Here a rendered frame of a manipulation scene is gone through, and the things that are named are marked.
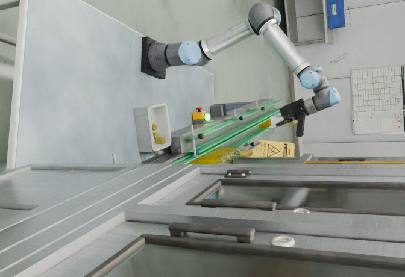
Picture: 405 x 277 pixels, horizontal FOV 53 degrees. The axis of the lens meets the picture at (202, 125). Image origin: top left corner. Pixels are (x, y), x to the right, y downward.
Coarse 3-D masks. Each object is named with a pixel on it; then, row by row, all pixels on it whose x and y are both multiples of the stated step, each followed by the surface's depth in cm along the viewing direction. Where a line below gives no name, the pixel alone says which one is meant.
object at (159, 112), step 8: (160, 104) 203; (152, 112) 209; (160, 112) 210; (152, 120) 209; (160, 120) 210; (168, 120) 209; (160, 128) 211; (168, 128) 209; (152, 136) 196; (160, 136) 212; (168, 136) 210; (152, 144) 196; (160, 144) 209; (168, 144) 208
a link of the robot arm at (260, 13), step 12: (252, 12) 183; (264, 12) 180; (252, 24) 185; (276, 24) 180; (276, 36) 178; (276, 48) 179; (288, 48) 176; (288, 60) 177; (300, 60) 175; (300, 72) 175; (312, 72) 171; (312, 84) 171
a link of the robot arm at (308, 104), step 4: (304, 100) 190; (308, 100) 188; (304, 104) 189; (308, 104) 187; (312, 104) 186; (308, 108) 187; (312, 108) 187; (308, 112) 189; (312, 112) 188; (316, 112) 189
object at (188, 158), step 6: (264, 120) 314; (252, 126) 290; (240, 132) 270; (228, 138) 252; (222, 144) 240; (210, 150) 224; (186, 156) 214; (198, 156) 211; (174, 162) 202; (180, 162) 202; (186, 162) 199
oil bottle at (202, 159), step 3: (198, 159) 212; (201, 159) 211; (204, 159) 210; (207, 159) 209; (210, 159) 209; (213, 159) 208; (216, 159) 207; (219, 159) 207; (222, 159) 208; (192, 162) 213; (195, 162) 213; (198, 162) 212; (201, 162) 211; (204, 162) 210; (207, 162) 210; (210, 162) 209; (213, 162) 208; (216, 162) 207; (219, 162) 207; (222, 162) 207
